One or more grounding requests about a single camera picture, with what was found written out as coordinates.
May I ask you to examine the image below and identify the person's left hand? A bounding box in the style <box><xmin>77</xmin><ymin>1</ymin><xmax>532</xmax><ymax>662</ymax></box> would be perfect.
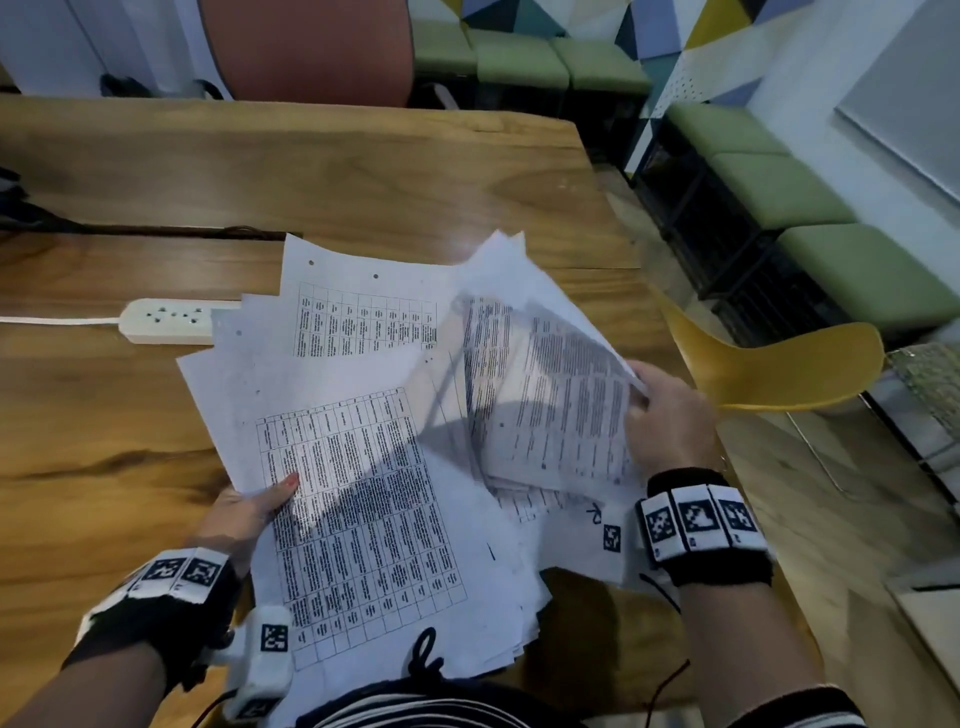
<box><xmin>191</xmin><ymin>472</ymin><xmax>301</xmax><ymax>579</ymax></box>

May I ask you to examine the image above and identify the person's right hand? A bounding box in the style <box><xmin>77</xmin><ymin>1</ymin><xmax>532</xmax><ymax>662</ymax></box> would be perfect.
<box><xmin>624</xmin><ymin>360</ymin><xmax>726</xmax><ymax>487</ymax></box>

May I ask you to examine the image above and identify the pile of printed paper sheets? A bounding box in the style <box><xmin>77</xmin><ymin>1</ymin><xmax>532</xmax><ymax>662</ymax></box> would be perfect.
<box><xmin>176</xmin><ymin>232</ymin><xmax>556</xmax><ymax>728</ymax></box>

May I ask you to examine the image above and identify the bundle of lifted printed pages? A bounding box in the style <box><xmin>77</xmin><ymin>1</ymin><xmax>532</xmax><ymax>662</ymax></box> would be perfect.
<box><xmin>435</xmin><ymin>231</ymin><xmax>650</xmax><ymax>504</ymax></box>

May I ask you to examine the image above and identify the person's left forearm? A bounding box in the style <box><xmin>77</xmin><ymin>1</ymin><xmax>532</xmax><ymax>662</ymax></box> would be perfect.
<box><xmin>0</xmin><ymin>641</ymin><xmax>168</xmax><ymax>728</ymax></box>

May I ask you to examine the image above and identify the person's right forearm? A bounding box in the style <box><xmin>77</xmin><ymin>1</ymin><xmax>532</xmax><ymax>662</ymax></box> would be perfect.
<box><xmin>678</xmin><ymin>579</ymin><xmax>830</xmax><ymax>728</ymax></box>

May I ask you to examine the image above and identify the yellow plastic chair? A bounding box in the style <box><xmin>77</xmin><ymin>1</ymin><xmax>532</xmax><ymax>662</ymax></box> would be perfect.
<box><xmin>658</xmin><ymin>291</ymin><xmax>888</xmax><ymax>498</ymax></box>

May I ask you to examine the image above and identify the black wristband with marker tags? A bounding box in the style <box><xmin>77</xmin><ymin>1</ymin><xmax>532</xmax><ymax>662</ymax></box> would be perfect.
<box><xmin>636</xmin><ymin>468</ymin><xmax>775</xmax><ymax>588</ymax></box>
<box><xmin>63</xmin><ymin>549</ymin><xmax>243</xmax><ymax>695</ymax></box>

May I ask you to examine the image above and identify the white power strip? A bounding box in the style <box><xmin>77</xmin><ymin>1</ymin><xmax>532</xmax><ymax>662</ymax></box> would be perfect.
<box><xmin>120</xmin><ymin>297</ymin><xmax>243</xmax><ymax>346</ymax></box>

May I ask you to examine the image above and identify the row of green cushioned stools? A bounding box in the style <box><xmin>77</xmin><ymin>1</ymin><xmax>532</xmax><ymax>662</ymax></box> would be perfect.
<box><xmin>411</xmin><ymin>18</ymin><xmax>960</xmax><ymax>354</ymax></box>

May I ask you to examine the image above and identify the striped shirt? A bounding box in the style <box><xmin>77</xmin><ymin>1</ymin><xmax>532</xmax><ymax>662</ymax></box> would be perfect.
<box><xmin>296</xmin><ymin>675</ymin><xmax>590</xmax><ymax>728</ymax></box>

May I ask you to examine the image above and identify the glass side table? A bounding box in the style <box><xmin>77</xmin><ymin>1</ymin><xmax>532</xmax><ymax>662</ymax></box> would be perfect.
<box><xmin>883</xmin><ymin>342</ymin><xmax>960</xmax><ymax>481</ymax></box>

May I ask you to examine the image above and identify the white flat board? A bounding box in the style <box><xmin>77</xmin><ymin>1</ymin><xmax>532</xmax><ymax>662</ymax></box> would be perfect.
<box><xmin>887</xmin><ymin>576</ymin><xmax>960</xmax><ymax>680</ymax></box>

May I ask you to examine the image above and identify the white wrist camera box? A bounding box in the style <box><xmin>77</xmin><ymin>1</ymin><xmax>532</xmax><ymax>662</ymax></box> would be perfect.
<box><xmin>555</xmin><ymin>501</ymin><xmax>648</xmax><ymax>588</ymax></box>
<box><xmin>221</xmin><ymin>606</ymin><xmax>295</xmax><ymax>723</ymax></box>

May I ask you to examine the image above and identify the black drawstring cord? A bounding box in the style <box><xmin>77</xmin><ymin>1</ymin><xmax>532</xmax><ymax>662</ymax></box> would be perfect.
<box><xmin>407</xmin><ymin>627</ymin><xmax>445</xmax><ymax>678</ymax></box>

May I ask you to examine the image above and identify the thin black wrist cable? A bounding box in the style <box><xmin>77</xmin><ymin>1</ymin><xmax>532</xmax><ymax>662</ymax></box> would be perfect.
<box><xmin>639</xmin><ymin>573</ymin><xmax>693</xmax><ymax>717</ymax></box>

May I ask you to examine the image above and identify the black cable bundle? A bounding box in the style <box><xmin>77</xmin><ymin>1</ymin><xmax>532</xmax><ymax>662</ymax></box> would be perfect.
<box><xmin>0</xmin><ymin>166</ymin><xmax>303</xmax><ymax>243</ymax></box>

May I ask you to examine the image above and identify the grey wall panel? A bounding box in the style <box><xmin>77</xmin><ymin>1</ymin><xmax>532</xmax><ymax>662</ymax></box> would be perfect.
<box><xmin>834</xmin><ymin>0</ymin><xmax>960</xmax><ymax>205</ymax></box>

